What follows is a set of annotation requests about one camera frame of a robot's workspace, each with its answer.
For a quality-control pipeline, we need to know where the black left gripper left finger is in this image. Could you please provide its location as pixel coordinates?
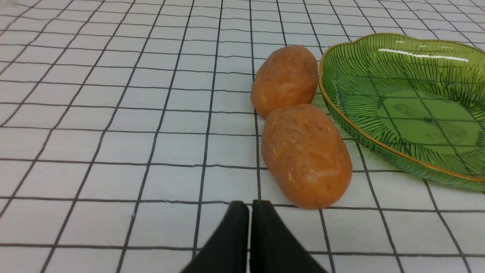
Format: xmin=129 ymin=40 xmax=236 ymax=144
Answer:
xmin=182 ymin=201 xmax=249 ymax=273

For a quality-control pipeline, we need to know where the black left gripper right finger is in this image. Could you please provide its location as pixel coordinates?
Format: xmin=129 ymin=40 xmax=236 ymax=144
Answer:
xmin=250 ymin=200 xmax=326 ymax=273

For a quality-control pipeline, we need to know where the orange potato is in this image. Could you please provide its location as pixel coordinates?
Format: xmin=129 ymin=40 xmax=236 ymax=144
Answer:
xmin=250 ymin=45 xmax=319 ymax=119
xmin=261 ymin=104 xmax=353 ymax=210

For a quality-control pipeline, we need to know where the white grid tablecloth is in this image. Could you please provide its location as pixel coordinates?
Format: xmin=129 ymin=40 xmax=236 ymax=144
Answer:
xmin=0 ymin=0 xmax=484 ymax=273

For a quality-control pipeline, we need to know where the green glass plate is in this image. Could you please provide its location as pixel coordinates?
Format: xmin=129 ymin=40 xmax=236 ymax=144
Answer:
xmin=319 ymin=33 xmax=485 ymax=191

